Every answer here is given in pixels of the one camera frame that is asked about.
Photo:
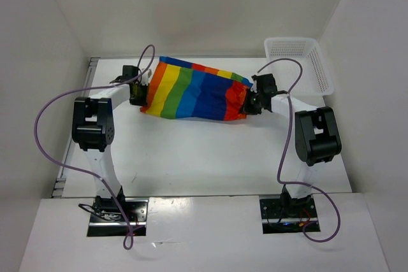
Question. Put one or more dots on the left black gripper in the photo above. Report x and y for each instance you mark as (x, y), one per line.
(143, 101)

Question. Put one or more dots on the rainbow striped shorts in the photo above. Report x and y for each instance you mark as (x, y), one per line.
(180, 89)

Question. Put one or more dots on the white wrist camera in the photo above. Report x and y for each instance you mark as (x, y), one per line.
(254, 87)
(147, 74)

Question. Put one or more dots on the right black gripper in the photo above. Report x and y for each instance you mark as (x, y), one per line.
(247, 107)

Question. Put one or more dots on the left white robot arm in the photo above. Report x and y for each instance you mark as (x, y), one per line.
(93, 130)

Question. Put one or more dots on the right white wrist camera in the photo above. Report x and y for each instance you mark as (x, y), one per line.
(254, 87)

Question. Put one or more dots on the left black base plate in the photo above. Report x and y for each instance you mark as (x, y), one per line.
(109, 222)

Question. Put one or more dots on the white plastic basket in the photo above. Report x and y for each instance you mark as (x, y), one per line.
(292, 52)

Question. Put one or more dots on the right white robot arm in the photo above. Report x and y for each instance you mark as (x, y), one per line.
(312, 133)

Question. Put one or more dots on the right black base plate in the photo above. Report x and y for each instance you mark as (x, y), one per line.
(282, 215)

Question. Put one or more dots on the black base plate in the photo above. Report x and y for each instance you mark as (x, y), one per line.
(282, 215)
(109, 222)

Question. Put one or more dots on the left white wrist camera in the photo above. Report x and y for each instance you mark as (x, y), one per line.
(147, 74)

